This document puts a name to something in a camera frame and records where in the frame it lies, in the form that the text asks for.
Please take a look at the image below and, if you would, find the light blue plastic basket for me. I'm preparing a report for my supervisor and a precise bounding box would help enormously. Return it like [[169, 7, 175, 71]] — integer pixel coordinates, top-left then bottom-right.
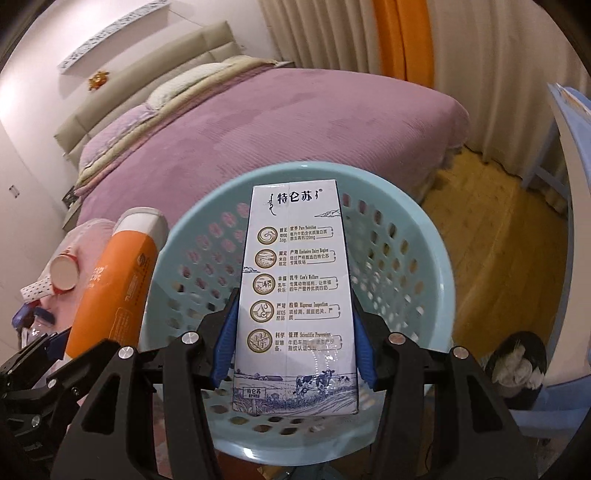
[[139, 161, 458, 450]]

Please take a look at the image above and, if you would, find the black trash bin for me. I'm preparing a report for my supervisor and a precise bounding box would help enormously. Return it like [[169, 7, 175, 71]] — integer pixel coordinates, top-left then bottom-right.
[[482, 331, 548, 409]]

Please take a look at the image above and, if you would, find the orange curtain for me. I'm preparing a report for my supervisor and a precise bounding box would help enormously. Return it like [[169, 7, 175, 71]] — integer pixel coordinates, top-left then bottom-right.
[[372, 0, 437, 88]]

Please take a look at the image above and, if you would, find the cream pillow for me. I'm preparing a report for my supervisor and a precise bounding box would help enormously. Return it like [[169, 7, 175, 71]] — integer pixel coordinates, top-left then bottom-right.
[[147, 62, 232, 112]]

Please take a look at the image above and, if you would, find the red white paper cup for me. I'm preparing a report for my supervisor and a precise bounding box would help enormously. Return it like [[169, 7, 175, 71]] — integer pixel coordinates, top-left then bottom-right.
[[48, 249, 80, 294]]

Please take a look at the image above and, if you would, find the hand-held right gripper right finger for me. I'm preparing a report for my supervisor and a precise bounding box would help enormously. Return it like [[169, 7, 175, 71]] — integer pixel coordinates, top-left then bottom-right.
[[349, 277, 539, 480]]

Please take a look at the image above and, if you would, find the purple pillow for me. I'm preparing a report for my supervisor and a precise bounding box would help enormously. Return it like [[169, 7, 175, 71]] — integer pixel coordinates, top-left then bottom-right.
[[78, 104, 160, 171]]

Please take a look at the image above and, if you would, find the beige nightstand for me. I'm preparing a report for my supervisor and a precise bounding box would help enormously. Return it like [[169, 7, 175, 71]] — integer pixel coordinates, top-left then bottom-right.
[[60, 203, 85, 232]]

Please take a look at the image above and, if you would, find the white wardrobe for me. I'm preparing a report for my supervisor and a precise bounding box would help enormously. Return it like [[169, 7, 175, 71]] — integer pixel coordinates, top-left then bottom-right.
[[0, 115, 65, 296]]

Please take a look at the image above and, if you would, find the orange and white bottle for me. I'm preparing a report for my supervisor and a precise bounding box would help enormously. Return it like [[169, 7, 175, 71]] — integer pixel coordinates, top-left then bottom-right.
[[65, 208, 169, 370]]

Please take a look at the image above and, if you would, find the beige curtain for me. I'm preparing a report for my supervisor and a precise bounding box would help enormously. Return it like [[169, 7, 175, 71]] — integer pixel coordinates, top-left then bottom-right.
[[429, 0, 591, 185], [261, 0, 384, 77]]

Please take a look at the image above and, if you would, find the beige padded headboard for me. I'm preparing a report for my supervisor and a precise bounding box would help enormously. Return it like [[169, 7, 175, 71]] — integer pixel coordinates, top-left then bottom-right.
[[53, 22, 238, 160]]

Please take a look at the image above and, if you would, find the white wall shelf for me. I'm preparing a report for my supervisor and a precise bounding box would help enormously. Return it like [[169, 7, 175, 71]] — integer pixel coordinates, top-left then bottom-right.
[[58, 0, 169, 75]]

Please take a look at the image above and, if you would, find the white blue milk carton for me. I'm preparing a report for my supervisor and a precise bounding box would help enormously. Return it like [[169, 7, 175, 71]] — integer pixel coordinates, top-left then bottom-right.
[[232, 181, 360, 416]]

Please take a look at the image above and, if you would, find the bed with purple cover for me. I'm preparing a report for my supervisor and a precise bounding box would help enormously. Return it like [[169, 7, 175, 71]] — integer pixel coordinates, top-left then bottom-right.
[[74, 58, 472, 232]]

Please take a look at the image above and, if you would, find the black device at right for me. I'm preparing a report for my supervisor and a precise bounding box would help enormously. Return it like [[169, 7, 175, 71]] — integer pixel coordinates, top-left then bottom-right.
[[522, 82, 591, 213]]

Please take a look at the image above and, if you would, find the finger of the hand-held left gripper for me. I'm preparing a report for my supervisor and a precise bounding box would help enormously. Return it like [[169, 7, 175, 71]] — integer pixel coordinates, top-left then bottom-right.
[[0, 328, 86, 416]]

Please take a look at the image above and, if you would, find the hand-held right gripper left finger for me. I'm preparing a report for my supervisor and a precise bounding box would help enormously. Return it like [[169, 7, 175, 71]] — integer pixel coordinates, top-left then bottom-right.
[[55, 286, 241, 480]]

